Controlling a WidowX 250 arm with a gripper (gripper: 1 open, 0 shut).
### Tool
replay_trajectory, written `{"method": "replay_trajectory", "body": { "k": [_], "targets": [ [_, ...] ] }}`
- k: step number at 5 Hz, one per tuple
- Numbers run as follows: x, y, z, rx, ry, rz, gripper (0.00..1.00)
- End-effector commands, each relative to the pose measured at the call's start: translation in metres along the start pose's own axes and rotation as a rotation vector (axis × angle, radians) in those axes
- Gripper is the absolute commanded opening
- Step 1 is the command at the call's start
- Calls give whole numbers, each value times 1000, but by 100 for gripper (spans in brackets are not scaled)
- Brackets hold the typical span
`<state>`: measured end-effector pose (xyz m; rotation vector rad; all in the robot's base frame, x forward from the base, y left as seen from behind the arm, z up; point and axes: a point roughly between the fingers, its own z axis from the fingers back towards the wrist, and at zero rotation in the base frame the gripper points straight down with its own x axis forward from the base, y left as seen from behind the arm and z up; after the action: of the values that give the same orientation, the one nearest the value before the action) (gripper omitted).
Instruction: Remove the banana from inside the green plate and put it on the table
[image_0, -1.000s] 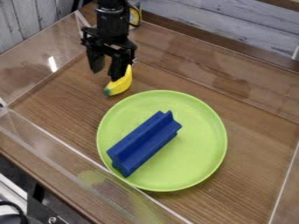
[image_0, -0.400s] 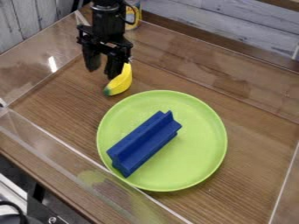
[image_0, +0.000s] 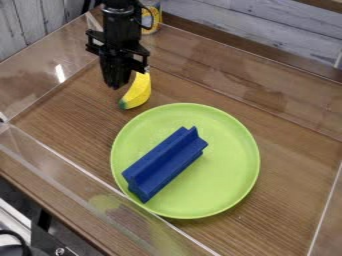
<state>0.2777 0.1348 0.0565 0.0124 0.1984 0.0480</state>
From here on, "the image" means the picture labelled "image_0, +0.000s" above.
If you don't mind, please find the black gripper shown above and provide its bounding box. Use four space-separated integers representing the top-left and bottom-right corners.
86 29 150 89

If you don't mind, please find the yellow banana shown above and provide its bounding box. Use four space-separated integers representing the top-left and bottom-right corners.
120 73 153 110

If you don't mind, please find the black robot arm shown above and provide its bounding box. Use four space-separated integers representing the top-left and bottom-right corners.
86 0 153 89

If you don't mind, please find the green round plate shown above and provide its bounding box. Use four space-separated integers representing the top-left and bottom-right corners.
112 103 261 219

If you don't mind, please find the yellow labelled tin can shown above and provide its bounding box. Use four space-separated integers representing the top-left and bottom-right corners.
141 0 162 35

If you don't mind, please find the blue plastic block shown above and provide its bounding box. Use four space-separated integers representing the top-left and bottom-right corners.
124 127 209 203

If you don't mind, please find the clear acrylic enclosure wall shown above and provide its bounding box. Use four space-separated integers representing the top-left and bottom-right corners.
0 12 342 256

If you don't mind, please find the black metal bracket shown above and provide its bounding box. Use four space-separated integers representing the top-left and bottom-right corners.
31 224 79 256

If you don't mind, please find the black cable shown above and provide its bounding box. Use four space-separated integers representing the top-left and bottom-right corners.
0 229 35 256

